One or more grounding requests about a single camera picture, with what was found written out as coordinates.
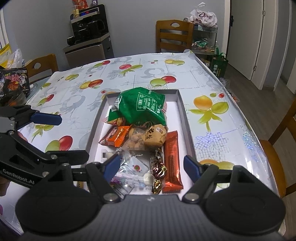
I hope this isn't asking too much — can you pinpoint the white door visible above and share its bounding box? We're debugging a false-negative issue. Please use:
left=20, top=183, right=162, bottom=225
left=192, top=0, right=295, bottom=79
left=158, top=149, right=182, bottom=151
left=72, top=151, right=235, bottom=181
left=227, top=0, right=278, bottom=90

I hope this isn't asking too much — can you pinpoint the brown peanut snack bag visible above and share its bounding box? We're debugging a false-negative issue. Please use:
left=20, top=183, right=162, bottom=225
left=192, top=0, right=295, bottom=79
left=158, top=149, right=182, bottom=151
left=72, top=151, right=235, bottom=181
left=122, top=124, right=167, bottom=151

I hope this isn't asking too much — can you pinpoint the yellow paper bag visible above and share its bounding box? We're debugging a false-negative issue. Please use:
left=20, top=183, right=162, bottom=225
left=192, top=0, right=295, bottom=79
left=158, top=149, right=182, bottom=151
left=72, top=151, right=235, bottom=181
left=0, top=44, right=14, bottom=69

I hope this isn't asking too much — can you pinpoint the wooden chair far left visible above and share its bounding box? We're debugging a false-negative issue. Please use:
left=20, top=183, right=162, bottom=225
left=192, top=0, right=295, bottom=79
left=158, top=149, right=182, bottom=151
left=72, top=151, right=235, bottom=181
left=25, top=54, right=59, bottom=79

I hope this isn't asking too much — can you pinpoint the wooden chair far right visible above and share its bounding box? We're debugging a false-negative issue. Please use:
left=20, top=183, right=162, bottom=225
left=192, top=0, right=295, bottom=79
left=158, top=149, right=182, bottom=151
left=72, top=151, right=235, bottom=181
left=156, top=20, right=194, bottom=53

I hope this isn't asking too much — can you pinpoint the black water dispenser cabinet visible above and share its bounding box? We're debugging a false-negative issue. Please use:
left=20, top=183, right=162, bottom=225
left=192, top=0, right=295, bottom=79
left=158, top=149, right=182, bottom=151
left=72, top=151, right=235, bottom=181
left=63, top=4, right=114, bottom=68

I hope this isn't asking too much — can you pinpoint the black instant noodle pack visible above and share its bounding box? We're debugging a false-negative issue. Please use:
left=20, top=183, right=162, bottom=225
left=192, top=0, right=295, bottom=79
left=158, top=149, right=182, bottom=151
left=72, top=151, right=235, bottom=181
left=1, top=67, right=30, bottom=97

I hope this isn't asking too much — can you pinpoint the wooden chair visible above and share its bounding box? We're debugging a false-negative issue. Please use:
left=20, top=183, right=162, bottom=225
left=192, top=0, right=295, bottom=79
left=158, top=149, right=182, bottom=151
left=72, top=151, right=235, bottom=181
left=156, top=20, right=194, bottom=53
left=259, top=99, right=296, bottom=199
left=25, top=54, right=59, bottom=79

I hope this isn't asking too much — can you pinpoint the green shopping bag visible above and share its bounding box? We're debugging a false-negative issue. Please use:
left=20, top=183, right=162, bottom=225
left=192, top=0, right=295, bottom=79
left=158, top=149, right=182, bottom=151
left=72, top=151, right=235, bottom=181
left=210, top=47, right=228, bottom=78

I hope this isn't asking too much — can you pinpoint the orange square snack packet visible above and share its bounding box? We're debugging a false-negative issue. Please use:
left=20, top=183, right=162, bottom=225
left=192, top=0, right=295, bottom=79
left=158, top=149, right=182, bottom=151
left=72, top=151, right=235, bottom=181
left=98, top=126, right=131, bottom=148

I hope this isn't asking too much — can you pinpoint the long orange snack bar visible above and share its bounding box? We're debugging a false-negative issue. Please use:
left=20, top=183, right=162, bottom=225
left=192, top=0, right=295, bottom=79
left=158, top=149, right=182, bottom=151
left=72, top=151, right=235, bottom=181
left=163, top=131, right=184, bottom=193

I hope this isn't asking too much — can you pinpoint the wooden chair near right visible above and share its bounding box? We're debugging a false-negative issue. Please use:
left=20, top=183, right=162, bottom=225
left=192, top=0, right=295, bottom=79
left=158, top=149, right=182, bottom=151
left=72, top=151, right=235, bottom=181
left=259, top=99, right=296, bottom=199

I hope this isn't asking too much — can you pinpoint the clear plastic snack packet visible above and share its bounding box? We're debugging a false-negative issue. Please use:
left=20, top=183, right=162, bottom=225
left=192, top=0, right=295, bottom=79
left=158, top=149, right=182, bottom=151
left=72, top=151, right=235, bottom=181
left=110, top=151, right=154, bottom=198

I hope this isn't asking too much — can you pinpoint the metal pot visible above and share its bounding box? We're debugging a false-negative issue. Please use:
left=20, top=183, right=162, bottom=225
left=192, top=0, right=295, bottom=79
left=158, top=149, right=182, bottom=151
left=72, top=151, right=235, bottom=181
left=1, top=90, right=27, bottom=107

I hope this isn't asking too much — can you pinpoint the metal storage shelf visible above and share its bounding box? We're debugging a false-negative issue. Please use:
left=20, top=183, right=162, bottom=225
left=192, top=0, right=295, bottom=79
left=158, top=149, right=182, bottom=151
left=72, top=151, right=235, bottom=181
left=191, top=24, right=218, bottom=61

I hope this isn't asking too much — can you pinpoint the fruit pattern tablecloth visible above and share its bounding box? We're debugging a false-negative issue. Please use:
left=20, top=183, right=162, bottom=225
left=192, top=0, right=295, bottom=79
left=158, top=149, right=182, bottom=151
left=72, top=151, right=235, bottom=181
left=0, top=50, right=280, bottom=237

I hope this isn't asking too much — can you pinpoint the white Dove plastic bag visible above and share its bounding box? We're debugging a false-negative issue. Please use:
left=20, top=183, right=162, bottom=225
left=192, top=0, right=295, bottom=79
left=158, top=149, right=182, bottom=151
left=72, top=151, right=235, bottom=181
left=189, top=2, right=218, bottom=28

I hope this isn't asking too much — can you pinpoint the green snack bag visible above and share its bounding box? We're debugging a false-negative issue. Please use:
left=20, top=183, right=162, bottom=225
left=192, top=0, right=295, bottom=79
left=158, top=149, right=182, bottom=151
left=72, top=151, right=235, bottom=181
left=107, top=87, right=167, bottom=126

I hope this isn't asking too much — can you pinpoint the white shallow cardboard box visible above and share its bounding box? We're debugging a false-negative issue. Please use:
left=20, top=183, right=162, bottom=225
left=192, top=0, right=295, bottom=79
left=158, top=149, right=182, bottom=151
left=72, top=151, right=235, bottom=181
left=96, top=87, right=188, bottom=199

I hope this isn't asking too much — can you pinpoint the red gold candy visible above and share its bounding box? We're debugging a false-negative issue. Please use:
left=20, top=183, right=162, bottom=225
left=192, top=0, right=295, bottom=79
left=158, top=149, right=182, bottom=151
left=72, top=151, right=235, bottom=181
left=150, top=148, right=168, bottom=194

